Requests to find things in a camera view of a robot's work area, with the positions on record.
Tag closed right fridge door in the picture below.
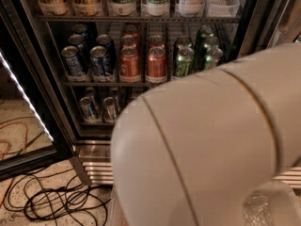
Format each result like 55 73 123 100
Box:
233 0 301 58

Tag front right green can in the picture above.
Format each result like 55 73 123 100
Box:
204 47 223 70

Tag empty white shelf tray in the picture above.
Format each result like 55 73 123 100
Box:
205 0 240 18

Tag middle left orange can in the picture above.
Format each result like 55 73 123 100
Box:
120 35 137 48

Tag stainless steel display fridge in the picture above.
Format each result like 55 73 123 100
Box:
12 0 301 188

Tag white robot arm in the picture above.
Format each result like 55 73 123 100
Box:
111 42 301 226

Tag orange cable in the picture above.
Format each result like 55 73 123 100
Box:
0 120 30 207

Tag middle left green can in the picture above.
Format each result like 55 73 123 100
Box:
174 36 193 52

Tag black cable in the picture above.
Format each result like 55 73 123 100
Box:
2 165 111 226

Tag middle right green can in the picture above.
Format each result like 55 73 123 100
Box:
201 37 219 51

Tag front left green can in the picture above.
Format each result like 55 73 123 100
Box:
173 47 194 77

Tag clear bin clear wrap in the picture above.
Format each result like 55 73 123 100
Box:
243 181 301 226

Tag rear green can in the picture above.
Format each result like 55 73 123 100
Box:
197 25 214 40

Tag front right orange can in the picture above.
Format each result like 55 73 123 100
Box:
147 46 166 78

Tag green can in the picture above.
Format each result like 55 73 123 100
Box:
173 47 194 77
201 37 219 51
197 25 214 40
174 36 193 52
204 47 223 70

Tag middle right orange can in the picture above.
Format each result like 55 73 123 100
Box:
149 35 165 48

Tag front left orange can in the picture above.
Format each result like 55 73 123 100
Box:
120 46 140 77

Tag rear orange can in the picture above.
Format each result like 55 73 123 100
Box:
122 24 138 38

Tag blue can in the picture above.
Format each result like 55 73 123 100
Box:
68 34 88 59
61 45 87 77
90 46 114 76
72 24 90 40
96 34 116 60

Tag front left blue can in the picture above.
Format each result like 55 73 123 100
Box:
61 45 87 77

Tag orange can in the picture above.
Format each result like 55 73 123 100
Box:
120 46 140 77
120 35 137 48
147 46 166 78
122 24 138 38
149 35 165 48

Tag open glass fridge door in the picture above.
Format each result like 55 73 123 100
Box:
0 0 72 181

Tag middle left blue can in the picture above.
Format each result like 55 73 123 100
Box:
68 34 88 59

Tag rear blue can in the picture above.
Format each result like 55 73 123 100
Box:
72 24 90 40

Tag bottom left slim can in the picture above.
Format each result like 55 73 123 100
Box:
79 97 99 120

